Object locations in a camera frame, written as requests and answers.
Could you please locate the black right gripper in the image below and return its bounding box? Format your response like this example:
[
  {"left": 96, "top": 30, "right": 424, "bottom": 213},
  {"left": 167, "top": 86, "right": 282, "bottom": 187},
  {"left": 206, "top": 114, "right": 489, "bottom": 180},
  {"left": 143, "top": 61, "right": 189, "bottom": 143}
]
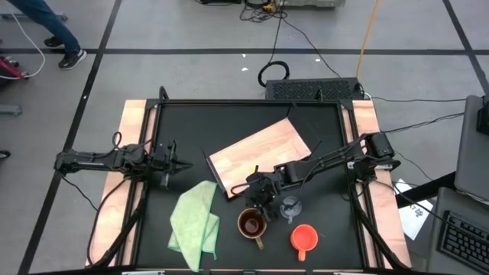
[{"left": 244, "top": 171, "right": 280, "bottom": 223}]

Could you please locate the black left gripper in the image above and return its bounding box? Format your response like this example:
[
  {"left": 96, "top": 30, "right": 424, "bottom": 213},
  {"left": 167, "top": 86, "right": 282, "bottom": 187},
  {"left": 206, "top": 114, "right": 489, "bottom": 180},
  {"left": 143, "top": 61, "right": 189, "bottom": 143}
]
[{"left": 151, "top": 140, "right": 193, "bottom": 189}]

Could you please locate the brown green glazed ceramic mug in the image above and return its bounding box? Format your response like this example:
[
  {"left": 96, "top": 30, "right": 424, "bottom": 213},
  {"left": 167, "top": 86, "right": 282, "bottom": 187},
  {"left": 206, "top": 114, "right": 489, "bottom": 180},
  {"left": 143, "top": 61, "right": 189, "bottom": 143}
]
[{"left": 237, "top": 207, "right": 269, "bottom": 251}]

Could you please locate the orange plastic mug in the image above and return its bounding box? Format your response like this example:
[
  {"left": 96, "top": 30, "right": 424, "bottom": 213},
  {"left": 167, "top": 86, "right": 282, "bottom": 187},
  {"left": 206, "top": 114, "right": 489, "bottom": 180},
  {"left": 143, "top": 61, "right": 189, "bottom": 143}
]
[{"left": 290, "top": 223, "right": 319, "bottom": 263}]

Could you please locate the green microfibre cloth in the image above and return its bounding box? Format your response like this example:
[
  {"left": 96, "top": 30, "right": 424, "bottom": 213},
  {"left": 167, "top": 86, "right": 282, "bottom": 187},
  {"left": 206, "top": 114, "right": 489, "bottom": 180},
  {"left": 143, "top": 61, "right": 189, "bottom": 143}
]
[{"left": 167, "top": 180, "right": 222, "bottom": 273}]

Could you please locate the black perforated computer case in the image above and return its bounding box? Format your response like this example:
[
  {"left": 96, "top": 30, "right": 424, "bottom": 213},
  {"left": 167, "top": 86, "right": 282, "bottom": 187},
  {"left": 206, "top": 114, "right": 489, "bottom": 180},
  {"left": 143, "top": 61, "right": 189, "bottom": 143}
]
[{"left": 264, "top": 77, "right": 362, "bottom": 102}]

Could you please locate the white paper sheet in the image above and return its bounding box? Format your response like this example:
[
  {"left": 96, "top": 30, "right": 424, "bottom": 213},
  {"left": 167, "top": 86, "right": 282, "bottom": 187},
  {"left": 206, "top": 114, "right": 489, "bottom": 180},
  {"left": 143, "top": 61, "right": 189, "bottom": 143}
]
[{"left": 392, "top": 178, "right": 435, "bottom": 241}]

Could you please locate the grey side desk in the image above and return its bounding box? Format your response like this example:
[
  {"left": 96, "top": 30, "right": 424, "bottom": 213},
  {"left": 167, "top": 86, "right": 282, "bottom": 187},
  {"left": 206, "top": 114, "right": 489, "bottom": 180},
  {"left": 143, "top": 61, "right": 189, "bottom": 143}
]
[{"left": 426, "top": 186, "right": 489, "bottom": 275}]

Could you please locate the person in blue trousers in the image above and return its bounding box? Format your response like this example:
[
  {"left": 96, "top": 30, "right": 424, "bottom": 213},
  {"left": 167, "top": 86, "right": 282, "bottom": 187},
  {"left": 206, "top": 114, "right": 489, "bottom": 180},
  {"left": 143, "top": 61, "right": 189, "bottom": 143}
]
[{"left": 6, "top": 0, "right": 89, "bottom": 71}]

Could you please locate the red device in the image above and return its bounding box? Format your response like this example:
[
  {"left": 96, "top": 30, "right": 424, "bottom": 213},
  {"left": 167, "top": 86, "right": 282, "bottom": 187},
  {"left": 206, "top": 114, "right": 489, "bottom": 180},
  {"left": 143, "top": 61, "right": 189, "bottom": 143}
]
[{"left": 0, "top": 55, "right": 31, "bottom": 82}]

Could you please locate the black keyboard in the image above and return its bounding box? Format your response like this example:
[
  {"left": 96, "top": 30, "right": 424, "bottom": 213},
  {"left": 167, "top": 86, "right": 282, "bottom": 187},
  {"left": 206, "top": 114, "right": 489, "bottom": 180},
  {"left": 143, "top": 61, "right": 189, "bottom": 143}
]
[{"left": 436, "top": 210, "right": 489, "bottom": 274}]

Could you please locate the grey closed laptop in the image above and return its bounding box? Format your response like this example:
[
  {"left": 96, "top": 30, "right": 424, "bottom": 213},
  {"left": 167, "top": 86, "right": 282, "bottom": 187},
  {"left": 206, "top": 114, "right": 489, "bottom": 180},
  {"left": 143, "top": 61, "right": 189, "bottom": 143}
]
[{"left": 454, "top": 94, "right": 489, "bottom": 204}]

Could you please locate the clear plastic cup with handle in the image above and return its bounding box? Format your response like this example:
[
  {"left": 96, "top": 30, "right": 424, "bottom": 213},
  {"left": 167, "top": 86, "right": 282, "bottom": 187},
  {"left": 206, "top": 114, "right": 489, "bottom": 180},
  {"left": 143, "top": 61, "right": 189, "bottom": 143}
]
[{"left": 279, "top": 196, "right": 303, "bottom": 225}]

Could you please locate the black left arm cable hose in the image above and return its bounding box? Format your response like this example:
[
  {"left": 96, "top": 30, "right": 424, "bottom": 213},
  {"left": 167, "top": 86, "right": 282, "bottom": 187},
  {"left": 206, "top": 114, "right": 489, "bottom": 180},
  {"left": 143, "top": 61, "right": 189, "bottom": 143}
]
[{"left": 86, "top": 179, "right": 151, "bottom": 267}]

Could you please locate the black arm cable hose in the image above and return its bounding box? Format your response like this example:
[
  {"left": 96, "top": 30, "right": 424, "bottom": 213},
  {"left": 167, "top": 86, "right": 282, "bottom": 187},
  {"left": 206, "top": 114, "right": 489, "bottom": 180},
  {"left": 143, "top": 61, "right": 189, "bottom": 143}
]
[
  {"left": 345, "top": 167, "right": 412, "bottom": 270},
  {"left": 86, "top": 179, "right": 151, "bottom": 267}
]

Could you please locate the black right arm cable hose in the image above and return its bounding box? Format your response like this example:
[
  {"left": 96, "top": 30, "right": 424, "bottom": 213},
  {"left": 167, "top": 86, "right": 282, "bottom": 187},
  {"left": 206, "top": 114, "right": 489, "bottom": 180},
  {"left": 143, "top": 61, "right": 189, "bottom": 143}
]
[{"left": 345, "top": 167, "right": 412, "bottom": 270}]

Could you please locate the coiled black cable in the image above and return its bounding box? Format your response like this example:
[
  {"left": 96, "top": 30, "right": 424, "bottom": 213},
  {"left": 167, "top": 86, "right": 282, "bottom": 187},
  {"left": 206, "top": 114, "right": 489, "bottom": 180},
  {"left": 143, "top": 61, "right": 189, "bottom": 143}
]
[{"left": 257, "top": 0, "right": 291, "bottom": 89}]

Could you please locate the thin black power cable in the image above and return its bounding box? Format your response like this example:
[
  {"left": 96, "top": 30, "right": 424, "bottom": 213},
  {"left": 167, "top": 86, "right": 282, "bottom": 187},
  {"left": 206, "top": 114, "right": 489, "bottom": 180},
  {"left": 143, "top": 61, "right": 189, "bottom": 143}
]
[
  {"left": 381, "top": 112, "right": 465, "bottom": 135},
  {"left": 362, "top": 93, "right": 468, "bottom": 104}
]

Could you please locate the white cable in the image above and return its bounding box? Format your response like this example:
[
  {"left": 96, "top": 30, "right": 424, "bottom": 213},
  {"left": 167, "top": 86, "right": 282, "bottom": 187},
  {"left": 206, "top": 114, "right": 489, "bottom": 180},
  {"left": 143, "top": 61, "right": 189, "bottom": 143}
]
[{"left": 0, "top": 13, "right": 47, "bottom": 81}]

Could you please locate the yellow cable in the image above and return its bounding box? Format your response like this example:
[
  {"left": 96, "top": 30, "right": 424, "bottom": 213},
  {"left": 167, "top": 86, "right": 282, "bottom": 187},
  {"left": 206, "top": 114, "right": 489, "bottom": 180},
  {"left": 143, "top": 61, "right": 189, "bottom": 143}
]
[{"left": 355, "top": 0, "right": 381, "bottom": 80}]

